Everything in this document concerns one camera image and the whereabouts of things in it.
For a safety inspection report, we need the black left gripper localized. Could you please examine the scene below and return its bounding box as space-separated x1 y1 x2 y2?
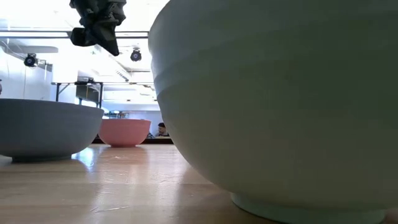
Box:
68 0 127 57

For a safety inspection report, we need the pink bowl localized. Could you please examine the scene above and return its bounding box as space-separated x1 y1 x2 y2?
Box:
98 118 152 148

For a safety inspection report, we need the dark grey bowl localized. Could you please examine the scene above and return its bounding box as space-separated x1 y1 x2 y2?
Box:
0 98 105 163

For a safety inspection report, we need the teal bowl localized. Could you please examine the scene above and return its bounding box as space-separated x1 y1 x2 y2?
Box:
147 0 398 224

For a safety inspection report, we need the dark hanging panel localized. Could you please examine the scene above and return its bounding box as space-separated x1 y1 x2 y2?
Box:
76 84 101 103

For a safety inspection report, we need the distant shelf with items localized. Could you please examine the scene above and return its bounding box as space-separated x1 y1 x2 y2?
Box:
105 110 129 119

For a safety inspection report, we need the person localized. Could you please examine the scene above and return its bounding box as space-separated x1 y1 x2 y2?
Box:
154 122 170 138

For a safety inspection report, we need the black metal frame stand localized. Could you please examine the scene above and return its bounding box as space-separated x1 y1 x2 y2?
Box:
51 81 104 109

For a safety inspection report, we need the grey overhead frame bar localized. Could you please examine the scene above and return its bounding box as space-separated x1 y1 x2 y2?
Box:
0 30 149 40

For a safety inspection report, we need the black table frame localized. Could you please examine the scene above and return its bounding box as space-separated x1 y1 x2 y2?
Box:
92 137 174 145

